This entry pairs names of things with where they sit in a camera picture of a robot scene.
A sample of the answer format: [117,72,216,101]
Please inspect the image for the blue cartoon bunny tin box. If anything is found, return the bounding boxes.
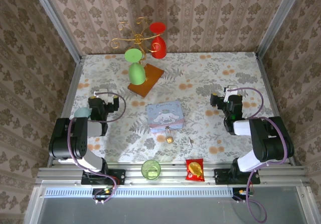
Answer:
[146,100,187,135]

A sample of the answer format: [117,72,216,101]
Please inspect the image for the small brass padlock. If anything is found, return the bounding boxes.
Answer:
[164,127,175,145]

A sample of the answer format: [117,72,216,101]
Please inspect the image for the pale teal plastic glass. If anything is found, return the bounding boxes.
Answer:
[74,107,91,120]

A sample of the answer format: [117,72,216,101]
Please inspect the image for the floral tablecloth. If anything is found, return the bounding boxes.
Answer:
[62,52,289,163]

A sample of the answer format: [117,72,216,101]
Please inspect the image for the green plastic wine glass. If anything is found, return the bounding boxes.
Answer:
[124,48,147,86]

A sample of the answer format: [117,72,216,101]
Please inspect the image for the red plastic wine glass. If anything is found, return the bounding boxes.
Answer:
[149,22,168,60]

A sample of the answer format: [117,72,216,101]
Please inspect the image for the red snack packet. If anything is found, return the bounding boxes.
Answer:
[185,158,206,182]

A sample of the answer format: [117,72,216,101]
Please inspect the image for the green transparent cup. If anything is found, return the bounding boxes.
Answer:
[140,159,162,181]

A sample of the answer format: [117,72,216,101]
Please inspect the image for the small black controller board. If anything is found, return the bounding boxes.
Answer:
[92,187,115,202]
[232,188,253,201]

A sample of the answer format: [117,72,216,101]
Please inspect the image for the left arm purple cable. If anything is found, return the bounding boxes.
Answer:
[66,91,126,205]

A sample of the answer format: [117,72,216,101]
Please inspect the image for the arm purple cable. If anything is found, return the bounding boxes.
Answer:
[227,87,288,222]
[66,91,126,205]

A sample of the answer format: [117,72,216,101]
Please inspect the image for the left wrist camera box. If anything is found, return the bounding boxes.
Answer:
[93,88,114,103]

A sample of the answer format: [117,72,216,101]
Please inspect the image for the aluminium side rail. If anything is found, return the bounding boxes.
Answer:
[255,53,302,166]
[47,55,85,168]

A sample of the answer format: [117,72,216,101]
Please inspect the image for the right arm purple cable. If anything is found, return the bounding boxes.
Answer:
[227,87,288,222]

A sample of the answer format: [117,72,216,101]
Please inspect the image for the gold wire rack wooden base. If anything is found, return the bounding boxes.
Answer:
[111,17,165,98]

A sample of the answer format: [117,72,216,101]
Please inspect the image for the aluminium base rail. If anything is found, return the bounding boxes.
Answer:
[35,162,310,186]

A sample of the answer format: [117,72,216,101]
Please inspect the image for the aluminium frame post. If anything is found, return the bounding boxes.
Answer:
[29,0,84,62]
[256,0,305,59]

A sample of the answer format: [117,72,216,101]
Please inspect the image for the white slotted cable duct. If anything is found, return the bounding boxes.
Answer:
[44,187,234,198]

